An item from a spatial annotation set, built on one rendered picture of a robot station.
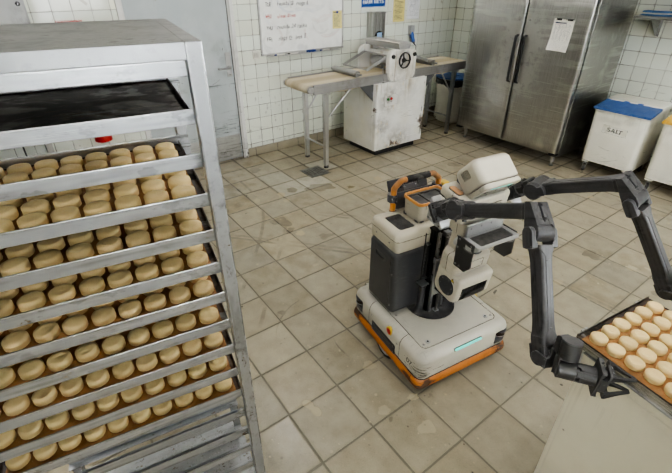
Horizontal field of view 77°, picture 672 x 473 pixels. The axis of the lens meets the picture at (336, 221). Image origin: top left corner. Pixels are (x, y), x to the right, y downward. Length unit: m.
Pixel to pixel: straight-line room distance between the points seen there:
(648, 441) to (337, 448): 1.24
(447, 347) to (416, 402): 0.33
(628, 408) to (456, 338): 0.95
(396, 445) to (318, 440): 0.37
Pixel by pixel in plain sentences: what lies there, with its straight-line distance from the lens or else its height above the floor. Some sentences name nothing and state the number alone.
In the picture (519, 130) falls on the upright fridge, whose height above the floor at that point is 0.33.
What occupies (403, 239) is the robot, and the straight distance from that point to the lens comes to 2.12.
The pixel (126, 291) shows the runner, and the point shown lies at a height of 1.32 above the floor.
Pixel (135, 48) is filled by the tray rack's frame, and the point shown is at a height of 1.81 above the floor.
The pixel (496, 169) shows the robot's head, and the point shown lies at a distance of 1.88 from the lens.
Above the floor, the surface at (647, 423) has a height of 0.77.
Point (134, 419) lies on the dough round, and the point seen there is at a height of 0.88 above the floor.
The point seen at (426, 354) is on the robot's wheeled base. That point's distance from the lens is 2.26.
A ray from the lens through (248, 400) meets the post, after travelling 1.34.
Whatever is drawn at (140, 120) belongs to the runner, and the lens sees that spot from 0.88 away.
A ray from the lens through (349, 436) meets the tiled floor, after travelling 2.28.
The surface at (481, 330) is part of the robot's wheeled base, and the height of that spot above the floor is 0.27.
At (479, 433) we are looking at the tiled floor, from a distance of 2.39.
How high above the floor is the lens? 1.92
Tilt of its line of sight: 30 degrees down
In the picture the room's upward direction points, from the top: straight up
